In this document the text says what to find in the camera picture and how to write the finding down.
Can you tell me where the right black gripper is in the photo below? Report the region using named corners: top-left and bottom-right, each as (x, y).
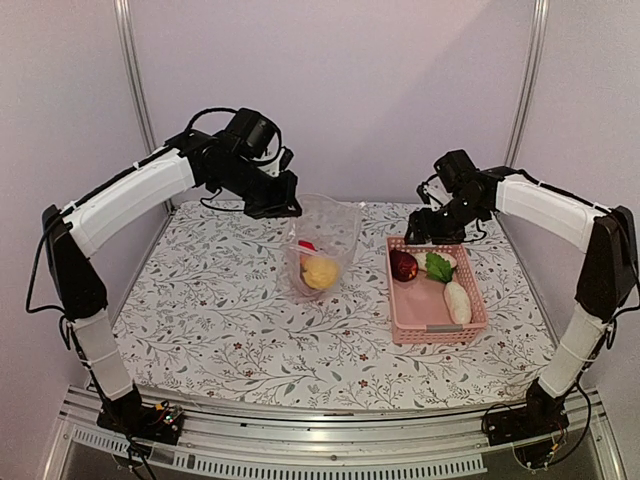
top-left (404, 194), bottom-right (487, 244)

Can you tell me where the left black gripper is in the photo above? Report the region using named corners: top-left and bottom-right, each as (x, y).
top-left (213, 155), bottom-right (304, 220)

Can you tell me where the clear zip top bag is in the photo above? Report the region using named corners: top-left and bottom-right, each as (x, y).
top-left (281, 194), bottom-right (364, 300)

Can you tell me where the dark purple fruit toy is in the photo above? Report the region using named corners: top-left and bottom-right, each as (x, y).
top-left (389, 249), bottom-right (419, 282)

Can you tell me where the yellow peach toy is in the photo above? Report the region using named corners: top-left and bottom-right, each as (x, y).
top-left (301, 256), bottom-right (340, 290)

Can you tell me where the pink plastic basket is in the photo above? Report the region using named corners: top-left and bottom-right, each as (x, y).
top-left (386, 236), bottom-right (488, 344)

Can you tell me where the red mushroom toy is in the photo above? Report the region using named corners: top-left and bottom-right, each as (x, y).
top-left (297, 240), bottom-right (317, 254)

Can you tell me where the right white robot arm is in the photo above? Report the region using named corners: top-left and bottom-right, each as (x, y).
top-left (404, 166), bottom-right (639, 436)

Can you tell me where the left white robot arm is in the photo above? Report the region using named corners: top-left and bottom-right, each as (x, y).
top-left (43, 126), bottom-right (301, 434)

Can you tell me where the white radish with green leaf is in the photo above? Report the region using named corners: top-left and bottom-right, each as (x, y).
top-left (411, 252), bottom-right (457, 284)

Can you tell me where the white radish toy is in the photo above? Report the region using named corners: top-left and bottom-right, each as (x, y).
top-left (444, 281), bottom-right (472, 325)

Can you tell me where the floral table mat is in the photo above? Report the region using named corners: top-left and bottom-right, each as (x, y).
top-left (114, 201), bottom-right (554, 409)

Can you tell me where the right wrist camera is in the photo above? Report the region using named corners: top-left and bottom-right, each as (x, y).
top-left (434, 149), bottom-right (478, 195)

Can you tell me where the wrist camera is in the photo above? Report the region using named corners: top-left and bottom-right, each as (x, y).
top-left (223, 108), bottom-right (293, 177)
top-left (434, 149), bottom-right (478, 195)

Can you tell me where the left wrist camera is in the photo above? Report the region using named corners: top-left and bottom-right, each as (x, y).
top-left (223, 108), bottom-right (293, 177)

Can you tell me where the right aluminium frame post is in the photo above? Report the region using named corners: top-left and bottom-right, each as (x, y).
top-left (504, 0), bottom-right (550, 168)

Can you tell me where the aluminium frame post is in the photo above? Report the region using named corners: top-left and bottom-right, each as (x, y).
top-left (504, 0), bottom-right (550, 168)
top-left (113, 0), bottom-right (156, 153)

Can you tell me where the left aluminium frame post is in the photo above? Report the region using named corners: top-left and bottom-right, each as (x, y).
top-left (113, 0), bottom-right (156, 153)

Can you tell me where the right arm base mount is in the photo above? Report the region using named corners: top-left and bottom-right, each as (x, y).
top-left (481, 403), bottom-right (569, 471)

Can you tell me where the front aluminium rail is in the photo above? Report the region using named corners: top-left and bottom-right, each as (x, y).
top-left (43, 387), bottom-right (629, 479)

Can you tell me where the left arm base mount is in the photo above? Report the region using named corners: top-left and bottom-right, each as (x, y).
top-left (97, 391), bottom-right (185, 445)

